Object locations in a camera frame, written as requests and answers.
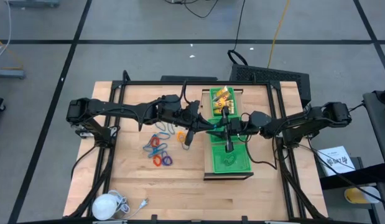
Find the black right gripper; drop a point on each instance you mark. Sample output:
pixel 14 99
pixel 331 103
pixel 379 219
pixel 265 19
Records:
pixel 240 127

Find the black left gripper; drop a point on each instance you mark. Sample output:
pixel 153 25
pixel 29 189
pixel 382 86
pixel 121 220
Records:
pixel 183 113

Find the yellow-orange coil band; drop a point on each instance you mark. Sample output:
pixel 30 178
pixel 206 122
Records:
pixel 178 136

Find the green rubber band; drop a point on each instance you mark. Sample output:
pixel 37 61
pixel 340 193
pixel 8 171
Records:
pixel 224 160

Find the orange coil band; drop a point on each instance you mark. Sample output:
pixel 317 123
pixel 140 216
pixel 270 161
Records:
pixel 154 160
pixel 150 142

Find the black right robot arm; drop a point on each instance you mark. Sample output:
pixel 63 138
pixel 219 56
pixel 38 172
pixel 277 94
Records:
pixel 304 119

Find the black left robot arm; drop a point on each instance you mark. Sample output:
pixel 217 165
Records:
pixel 117 109

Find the green plastic basket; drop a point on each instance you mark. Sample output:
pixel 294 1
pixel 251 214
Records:
pixel 242 165
pixel 233 91
pixel 215 140

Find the purple coil band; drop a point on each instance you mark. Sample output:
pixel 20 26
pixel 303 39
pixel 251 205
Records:
pixel 171 160

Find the black perforated computer tower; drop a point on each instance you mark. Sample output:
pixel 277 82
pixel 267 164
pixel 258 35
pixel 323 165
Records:
pixel 267 74

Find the silver light bar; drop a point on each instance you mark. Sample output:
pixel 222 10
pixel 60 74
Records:
pixel 109 222
pixel 282 222

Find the white printed paper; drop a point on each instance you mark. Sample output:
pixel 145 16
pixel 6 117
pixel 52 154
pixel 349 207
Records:
pixel 332 155

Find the white bulb lamp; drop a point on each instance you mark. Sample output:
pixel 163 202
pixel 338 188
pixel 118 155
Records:
pixel 103 206

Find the yellow white bottle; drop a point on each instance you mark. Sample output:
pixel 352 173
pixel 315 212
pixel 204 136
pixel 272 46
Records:
pixel 360 195

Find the black side cart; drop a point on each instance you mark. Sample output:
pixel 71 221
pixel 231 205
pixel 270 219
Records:
pixel 378 130

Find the grey stand base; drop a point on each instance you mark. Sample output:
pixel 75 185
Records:
pixel 33 3
pixel 8 73

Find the black aluminium table frame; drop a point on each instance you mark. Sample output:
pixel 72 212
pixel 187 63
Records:
pixel 142 83

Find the black clamp bracket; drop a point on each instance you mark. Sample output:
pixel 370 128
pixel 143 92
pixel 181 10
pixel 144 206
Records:
pixel 244 218
pixel 154 217
pixel 126 76

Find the grey arm base bracket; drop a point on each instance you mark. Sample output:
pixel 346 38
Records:
pixel 85 134

